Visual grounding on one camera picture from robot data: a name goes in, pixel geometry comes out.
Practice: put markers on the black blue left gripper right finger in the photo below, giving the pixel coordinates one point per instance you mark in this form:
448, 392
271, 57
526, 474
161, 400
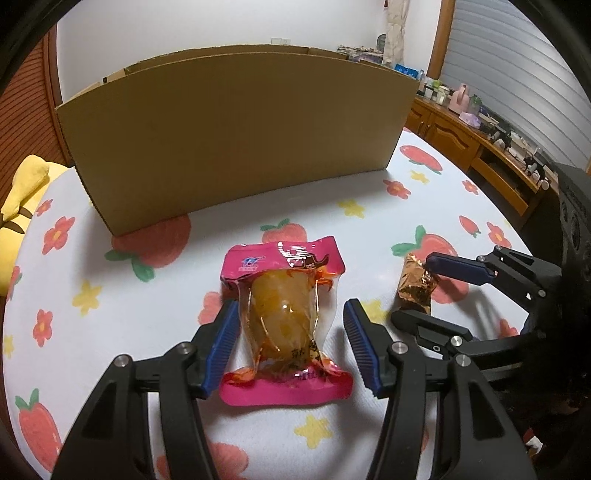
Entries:
455, 402

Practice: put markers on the small brown snack packet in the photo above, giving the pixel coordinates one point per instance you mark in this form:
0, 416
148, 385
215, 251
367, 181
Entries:
416, 286

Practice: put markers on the brown cardboard box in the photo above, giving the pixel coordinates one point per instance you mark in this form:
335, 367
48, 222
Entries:
191, 129

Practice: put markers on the patterned curtain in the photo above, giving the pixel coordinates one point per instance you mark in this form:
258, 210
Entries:
397, 14

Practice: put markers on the grey window blind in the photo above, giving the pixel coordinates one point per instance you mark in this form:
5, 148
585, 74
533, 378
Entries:
513, 68

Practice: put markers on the wooden louvred wardrobe door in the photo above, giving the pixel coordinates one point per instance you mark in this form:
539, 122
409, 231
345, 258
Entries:
29, 124

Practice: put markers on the pink kettle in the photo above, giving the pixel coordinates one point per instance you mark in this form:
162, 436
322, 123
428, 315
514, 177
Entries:
460, 100

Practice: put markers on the wooden sideboard cabinet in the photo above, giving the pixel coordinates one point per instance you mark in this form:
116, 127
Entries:
471, 151

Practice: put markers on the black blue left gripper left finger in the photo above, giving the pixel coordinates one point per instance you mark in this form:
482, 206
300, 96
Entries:
137, 403

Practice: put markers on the floral white bed sheet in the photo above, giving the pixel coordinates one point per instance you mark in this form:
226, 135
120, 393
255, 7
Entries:
78, 300

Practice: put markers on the yellow plush pillow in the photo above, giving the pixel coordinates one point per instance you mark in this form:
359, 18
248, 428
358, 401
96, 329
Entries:
30, 182

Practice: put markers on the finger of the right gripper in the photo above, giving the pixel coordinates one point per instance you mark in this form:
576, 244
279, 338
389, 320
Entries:
524, 279
430, 332

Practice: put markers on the pink braised egg packet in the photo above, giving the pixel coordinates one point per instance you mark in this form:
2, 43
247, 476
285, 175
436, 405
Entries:
287, 295

